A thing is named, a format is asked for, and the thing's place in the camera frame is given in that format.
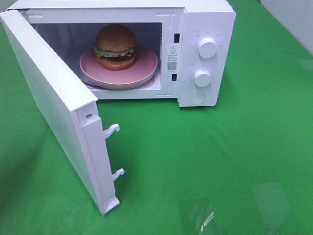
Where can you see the glass microwave turntable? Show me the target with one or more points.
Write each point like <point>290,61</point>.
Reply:
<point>152,84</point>

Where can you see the white microwave door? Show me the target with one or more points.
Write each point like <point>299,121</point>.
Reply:
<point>69,108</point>

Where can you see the pink plate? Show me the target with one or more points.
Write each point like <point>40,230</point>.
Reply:
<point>143,69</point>

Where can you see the white upper power knob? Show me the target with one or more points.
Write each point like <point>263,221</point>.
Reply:
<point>207,47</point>

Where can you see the burger with lettuce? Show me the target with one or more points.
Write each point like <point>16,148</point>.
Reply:
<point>115,47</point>

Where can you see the white microwave oven body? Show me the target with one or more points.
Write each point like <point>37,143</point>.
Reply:
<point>70,28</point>

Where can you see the clear tape patch on cloth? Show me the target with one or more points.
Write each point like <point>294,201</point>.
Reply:
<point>197,217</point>

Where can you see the white warning label sticker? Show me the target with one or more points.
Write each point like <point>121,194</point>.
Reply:
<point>172,57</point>

